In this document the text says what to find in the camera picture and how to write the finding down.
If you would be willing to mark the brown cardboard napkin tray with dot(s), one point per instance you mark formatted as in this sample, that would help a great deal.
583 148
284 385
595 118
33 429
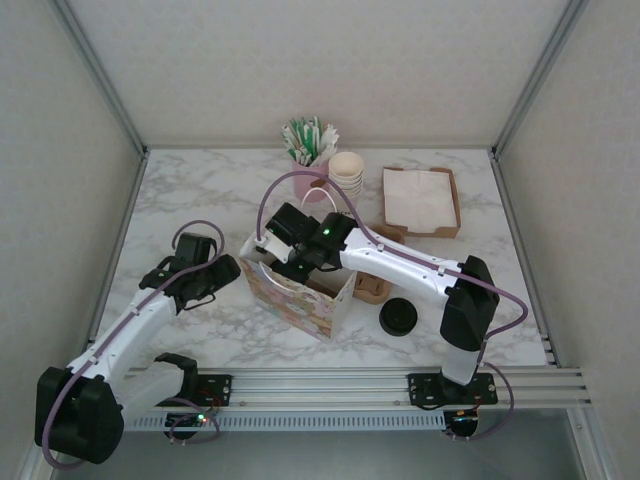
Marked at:
456 205

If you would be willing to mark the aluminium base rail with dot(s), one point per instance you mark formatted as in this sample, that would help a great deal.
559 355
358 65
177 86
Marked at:
320 387

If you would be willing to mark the black plastic cup lid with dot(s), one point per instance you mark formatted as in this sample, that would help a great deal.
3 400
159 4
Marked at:
397 316

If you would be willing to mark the aluminium frame post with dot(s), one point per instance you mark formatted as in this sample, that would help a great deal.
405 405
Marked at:
105 80
540 75

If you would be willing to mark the green white striped stick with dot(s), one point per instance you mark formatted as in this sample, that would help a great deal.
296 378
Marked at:
315 132
301 131
289 140

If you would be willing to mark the white floral paper gift bag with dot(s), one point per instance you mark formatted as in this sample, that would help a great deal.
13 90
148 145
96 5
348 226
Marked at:
300 312

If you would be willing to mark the brown cardboard cup carrier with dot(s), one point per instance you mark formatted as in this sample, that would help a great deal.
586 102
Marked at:
371 292

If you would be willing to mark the aluminium table side rail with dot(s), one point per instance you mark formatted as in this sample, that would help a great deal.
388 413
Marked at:
515 235
135 190

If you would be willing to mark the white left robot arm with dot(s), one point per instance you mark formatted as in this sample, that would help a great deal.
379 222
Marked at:
150 385

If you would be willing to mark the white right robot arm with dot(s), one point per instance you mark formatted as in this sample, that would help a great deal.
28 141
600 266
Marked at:
400 265

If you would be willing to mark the pink cylindrical holder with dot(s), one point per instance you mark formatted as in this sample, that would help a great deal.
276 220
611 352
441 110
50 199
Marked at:
315 192

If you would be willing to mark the small circuit board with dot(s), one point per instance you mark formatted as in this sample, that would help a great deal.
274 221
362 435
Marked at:
192 420
462 417

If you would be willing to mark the white wrapped stirrer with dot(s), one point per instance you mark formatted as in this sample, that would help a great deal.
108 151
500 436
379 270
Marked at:
334 137
327 142

